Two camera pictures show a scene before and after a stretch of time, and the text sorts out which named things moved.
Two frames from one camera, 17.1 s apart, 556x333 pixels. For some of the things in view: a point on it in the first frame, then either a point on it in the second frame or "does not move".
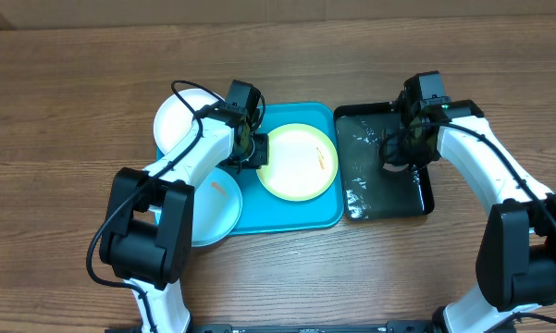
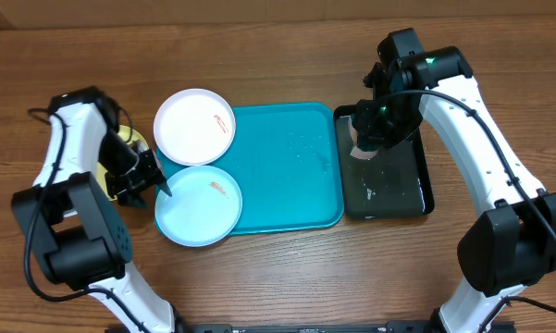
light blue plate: (216, 208) does not move
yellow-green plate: (302, 163) -> (125, 131)
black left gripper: (261, 159) -> (152, 172)
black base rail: (411, 327) does not move
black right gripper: (396, 154) -> (375, 135)
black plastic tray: (372, 191) does not move
